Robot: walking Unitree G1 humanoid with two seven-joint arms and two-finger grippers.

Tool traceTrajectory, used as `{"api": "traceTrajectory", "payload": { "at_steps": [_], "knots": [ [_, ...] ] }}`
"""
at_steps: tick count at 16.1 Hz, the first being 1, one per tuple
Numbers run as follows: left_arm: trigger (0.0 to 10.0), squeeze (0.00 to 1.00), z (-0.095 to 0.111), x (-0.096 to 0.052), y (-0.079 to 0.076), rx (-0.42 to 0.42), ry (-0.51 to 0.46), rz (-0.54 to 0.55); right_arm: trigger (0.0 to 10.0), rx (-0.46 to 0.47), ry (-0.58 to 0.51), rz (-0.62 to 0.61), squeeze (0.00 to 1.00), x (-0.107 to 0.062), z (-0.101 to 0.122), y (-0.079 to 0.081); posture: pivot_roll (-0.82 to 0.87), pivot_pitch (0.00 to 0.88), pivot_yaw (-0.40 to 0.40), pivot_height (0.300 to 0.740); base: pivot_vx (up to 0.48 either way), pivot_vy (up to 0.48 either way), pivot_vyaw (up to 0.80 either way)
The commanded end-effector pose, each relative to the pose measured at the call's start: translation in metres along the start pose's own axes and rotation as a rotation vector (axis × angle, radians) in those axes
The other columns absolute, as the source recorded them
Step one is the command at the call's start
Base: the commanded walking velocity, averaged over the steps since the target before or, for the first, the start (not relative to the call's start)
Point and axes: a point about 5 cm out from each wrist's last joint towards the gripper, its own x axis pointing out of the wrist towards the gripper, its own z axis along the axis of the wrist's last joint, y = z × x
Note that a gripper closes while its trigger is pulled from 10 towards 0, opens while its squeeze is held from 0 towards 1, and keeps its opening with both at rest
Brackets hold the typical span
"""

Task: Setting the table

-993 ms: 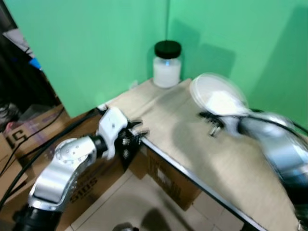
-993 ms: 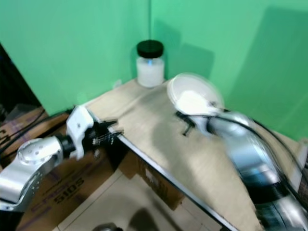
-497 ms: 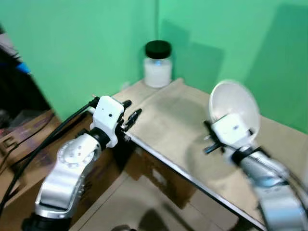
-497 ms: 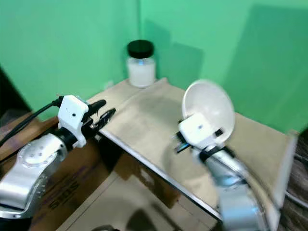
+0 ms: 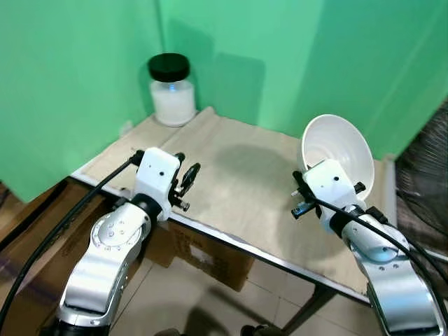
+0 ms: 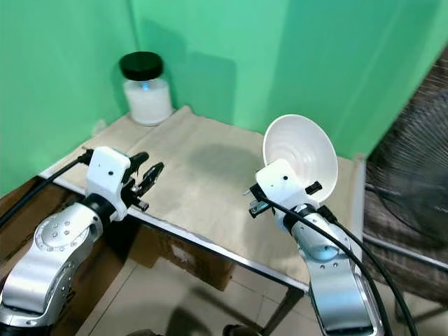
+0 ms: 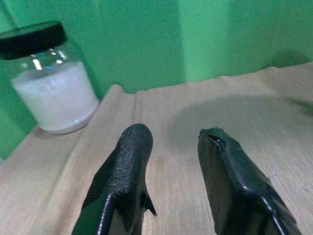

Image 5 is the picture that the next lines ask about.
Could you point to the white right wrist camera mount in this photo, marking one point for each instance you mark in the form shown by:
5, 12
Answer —
332, 185

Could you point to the black mesh fan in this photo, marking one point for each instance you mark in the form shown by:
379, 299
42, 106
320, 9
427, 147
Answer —
423, 168

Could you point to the metal frame table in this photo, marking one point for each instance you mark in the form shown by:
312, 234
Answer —
280, 262

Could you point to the beige tablecloth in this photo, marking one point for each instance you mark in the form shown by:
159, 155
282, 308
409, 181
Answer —
252, 182

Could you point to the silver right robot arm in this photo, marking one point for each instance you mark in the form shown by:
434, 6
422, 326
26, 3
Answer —
395, 294

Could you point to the brown cardboard box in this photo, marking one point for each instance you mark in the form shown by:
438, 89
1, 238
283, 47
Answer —
203, 257

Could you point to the white ribbed bowl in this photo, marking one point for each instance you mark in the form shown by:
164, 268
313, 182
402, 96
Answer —
336, 143

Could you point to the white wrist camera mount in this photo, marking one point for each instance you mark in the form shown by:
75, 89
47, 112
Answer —
332, 185
155, 171

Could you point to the black robot foot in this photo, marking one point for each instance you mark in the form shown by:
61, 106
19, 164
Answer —
165, 332
255, 330

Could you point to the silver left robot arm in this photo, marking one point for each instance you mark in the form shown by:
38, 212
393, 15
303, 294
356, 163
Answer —
105, 266

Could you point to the black left robot foot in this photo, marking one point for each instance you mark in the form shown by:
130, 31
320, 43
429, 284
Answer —
165, 332

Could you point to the black-lidded jar of white powder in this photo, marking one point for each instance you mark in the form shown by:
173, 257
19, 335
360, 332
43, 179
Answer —
172, 94

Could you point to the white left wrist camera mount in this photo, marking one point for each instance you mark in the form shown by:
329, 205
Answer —
155, 171

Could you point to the black right robot foot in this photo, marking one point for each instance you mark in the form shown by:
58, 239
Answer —
255, 330

